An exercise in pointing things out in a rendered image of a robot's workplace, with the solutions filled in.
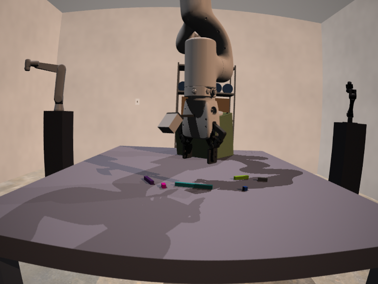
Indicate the turquoise rod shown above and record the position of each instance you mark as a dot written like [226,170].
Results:
[194,185]

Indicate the purple rod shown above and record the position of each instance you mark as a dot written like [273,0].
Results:
[149,180]

